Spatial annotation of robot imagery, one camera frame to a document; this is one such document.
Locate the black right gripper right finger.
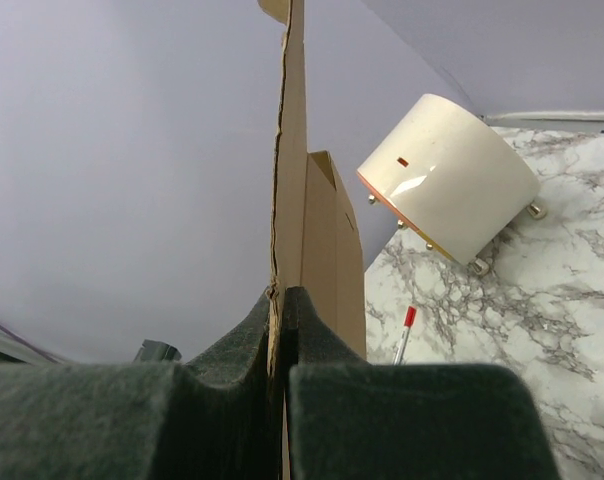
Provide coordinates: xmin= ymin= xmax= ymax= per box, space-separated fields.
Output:
xmin=283 ymin=287 xmax=559 ymax=479

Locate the red capped pen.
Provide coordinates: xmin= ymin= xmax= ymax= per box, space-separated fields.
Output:
xmin=393 ymin=306 xmax=417 ymax=365

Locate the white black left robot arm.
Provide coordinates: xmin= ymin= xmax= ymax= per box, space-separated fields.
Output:
xmin=134 ymin=339 xmax=182 ymax=362

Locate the brown cardboard box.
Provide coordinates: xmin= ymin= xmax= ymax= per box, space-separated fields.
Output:
xmin=259 ymin=1 xmax=366 ymax=479

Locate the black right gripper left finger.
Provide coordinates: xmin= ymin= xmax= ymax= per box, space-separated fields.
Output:
xmin=0 ymin=298 xmax=281 ymax=479

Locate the cream cylindrical container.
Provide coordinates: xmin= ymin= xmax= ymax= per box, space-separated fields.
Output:
xmin=357 ymin=94 xmax=546 ymax=276

